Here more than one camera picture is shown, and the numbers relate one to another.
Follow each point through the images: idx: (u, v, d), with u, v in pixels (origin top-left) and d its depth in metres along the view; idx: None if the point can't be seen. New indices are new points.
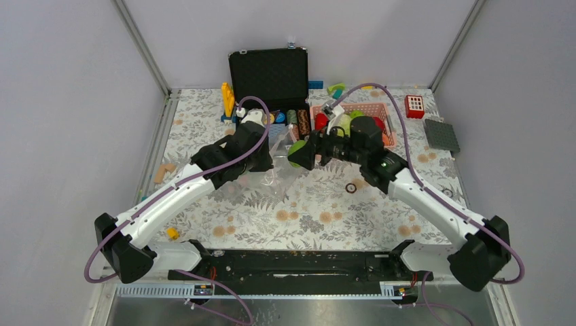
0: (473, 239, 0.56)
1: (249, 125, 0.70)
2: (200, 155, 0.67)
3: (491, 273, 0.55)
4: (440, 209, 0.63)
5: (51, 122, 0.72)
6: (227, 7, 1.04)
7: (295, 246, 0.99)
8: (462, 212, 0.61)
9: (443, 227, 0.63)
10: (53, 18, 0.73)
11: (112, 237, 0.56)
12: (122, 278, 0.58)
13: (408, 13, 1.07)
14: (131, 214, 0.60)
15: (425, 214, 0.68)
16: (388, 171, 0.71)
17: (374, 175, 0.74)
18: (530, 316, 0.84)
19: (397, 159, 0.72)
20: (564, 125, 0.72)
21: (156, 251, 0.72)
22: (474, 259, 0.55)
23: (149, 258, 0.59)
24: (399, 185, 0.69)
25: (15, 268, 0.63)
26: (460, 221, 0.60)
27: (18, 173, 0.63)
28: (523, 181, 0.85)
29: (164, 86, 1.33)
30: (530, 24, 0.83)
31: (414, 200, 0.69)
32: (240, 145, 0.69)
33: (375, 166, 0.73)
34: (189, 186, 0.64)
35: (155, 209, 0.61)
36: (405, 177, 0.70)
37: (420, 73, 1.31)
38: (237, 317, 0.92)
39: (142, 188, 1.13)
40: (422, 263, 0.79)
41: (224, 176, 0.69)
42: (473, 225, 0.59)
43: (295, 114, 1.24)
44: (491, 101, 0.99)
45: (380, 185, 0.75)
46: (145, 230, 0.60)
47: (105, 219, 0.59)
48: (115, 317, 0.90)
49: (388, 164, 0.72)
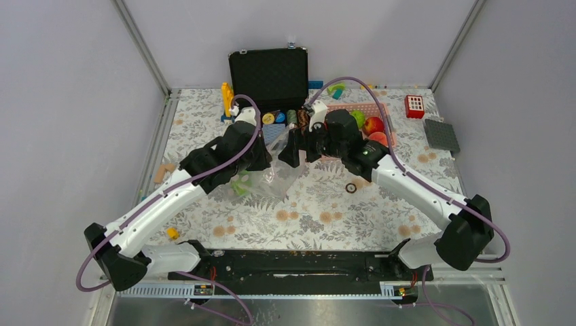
0: (456, 220, 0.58)
1: (240, 126, 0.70)
2: (189, 159, 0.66)
3: (475, 250, 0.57)
4: (422, 191, 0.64)
5: (51, 122, 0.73)
6: (227, 7, 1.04)
7: (295, 246, 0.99)
8: (445, 193, 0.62)
9: (427, 209, 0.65)
10: (52, 18, 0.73)
11: (100, 248, 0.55)
12: (115, 285, 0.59)
13: (407, 13, 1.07)
14: (119, 225, 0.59)
15: (409, 199, 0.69)
16: (370, 159, 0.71)
17: (356, 164, 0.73)
18: (531, 316, 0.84)
19: (378, 147, 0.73)
20: (564, 125, 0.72)
21: (151, 257, 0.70)
22: (458, 238, 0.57)
23: (141, 265, 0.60)
24: (382, 172, 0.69)
25: (16, 267, 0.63)
26: (443, 202, 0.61)
27: (18, 173, 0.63)
28: (523, 181, 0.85)
29: (164, 86, 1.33)
30: (530, 24, 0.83)
31: (396, 185, 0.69)
32: (230, 147, 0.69)
33: (356, 155, 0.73)
34: (178, 193, 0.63)
35: (144, 218, 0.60)
36: (387, 164, 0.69)
37: (420, 73, 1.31)
38: (237, 317, 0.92)
39: (142, 188, 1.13)
40: (420, 257, 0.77)
41: (214, 180, 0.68)
42: (456, 205, 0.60)
43: (295, 114, 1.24)
44: (491, 101, 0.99)
45: (364, 174, 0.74)
46: (134, 240, 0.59)
47: (94, 228, 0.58)
48: (115, 316, 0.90)
49: (370, 152, 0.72)
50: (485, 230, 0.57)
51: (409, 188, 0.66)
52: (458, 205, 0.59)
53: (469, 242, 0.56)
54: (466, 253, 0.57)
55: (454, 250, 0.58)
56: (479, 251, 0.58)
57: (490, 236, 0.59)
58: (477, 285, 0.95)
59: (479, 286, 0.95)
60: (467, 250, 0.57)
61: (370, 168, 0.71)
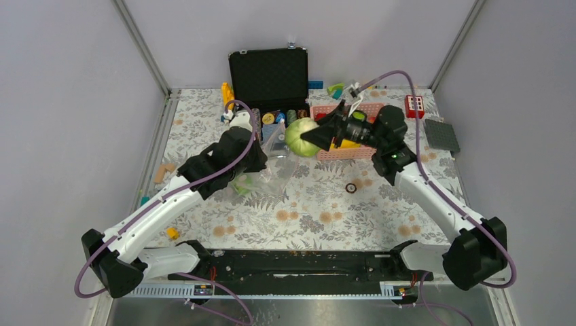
0: (466, 235, 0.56)
1: (235, 133, 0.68)
2: (187, 166, 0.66)
3: (482, 271, 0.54)
4: (440, 202, 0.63)
5: (51, 121, 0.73)
6: (226, 7, 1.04)
7: (295, 246, 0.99)
8: (462, 208, 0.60)
9: (440, 220, 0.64)
10: (52, 18, 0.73)
11: (98, 254, 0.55)
12: (111, 292, 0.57)
13: (407, 15, 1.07)
14: (117, 230, 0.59)
15: (424, 206, 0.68)
16: (394, 132, 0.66)
17: (383, 165, 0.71)
18: (531, 317, 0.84)
19: (407, 151, 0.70)
20: (564, 125, 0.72)
21: (147, 262, 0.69)
22: (464, 252, 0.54)
23: (138, 271, 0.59)
24: (405, 176, 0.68)
25: (15, 269, 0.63)
26: (458, 216, 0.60)
27: (17, 172, 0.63)
28: (524, 182, 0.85)
29: (164, 86, 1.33)
30: (529, 25, 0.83)
31: (414, 192, 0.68)
32: (226, 153, 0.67)
33: (386, 156, 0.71)
34: (176, 198, 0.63)
35: (142, 223, 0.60)
36: (411, 170, 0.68)
37: (420, 73, 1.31)
38: (237, 317, 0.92)
39: (142, 188, 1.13)
40: (424, 261, 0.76)
41: (212, 187, 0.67)
42: (471, 222, 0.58)
43: (295, 114, 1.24)
44: (492, 102, 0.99)
45: (386, 176, 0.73)
46: (132, 245, 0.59)
47: (92, 234, 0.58)
48: (116, 317, 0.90)
49: (399, 156, 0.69)
50: (498, 257, 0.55)
51: (427, 197, 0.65)
52: (472, 222, 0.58)
53: (477, 261, 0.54)
54: (473, 273, 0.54)
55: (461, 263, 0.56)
56: (485, 274, 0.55)
57: (501, 265, 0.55)
58: (478, 285, 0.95)
59: (479, 286, 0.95)
60: (473, 269, 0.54)
61: (393, 171, 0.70)
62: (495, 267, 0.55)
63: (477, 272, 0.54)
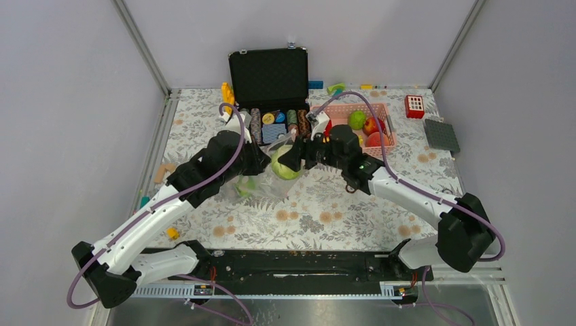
0: (448, 217, 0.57)
1: (223, 138, 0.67)
2: (176, 174, 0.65)
3: (474, 247, 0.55)
4: (414, 194, 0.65)
5: (51, 121, 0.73)
6: (227, 7, 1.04)
7: (295, 246, 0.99)
8: (435, 194, 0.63)
9: (420, 211, 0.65)
10: (52, 18, 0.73)
11: (88, 267, 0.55)
12: (105, 302, 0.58)
13: (407, 14, 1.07)
14: (106, 242, 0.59)
15: (403, 205, 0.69)
16: (348, 142, 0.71)
17: (354, 179, 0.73)
18: (531, 317, 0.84)
19: (372, 159, 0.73)
20: (564, 125, 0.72)
21: (140, 269, 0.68)
22: (453, 236, 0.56)
23: (130, 281, 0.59)
24: (376, 183, 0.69)
25: (15, 269, 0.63)
26: (434, 202, 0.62)
27: (17, 171, 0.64)
28: (524, 182, 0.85)
29: (164, 86, 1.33)
30: (530, 24, 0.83)
31: (390, 193, 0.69)
32: (214, 159, 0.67)
33: (354, 170, 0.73)
34: (165, 208, 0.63)
35: (130, 236, 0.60)
36: (381, 174, 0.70)
37: (420, 73, 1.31)
38: (236, 317, 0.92)
39: (142, 188, 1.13)
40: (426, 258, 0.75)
41: (202, 194, 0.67)
42: (447, 204, 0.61)
43: (295, 114, 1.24)
44: (492, 102, 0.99)
45: (363, 189, 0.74)
46: (121, 257, 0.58)
47: (81, 247, 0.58)
48: (116, 317, 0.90)
49: (366, 166, 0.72)
50: (482, 229, 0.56)
51: (404, 195, 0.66)
52: (450, 204, 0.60)
53: (465, 238, 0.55)
54: (466, 252, 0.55)
55: (453, 245, 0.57)
56: (479, 250, 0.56)
57: (489, 236, 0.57)
58: (478, 285, 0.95)
59: (479, 286, 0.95)
60: (466, 247, 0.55)
61: (365, 180, 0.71)
62: (485, 240, 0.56)
63: (470, 249, 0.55)
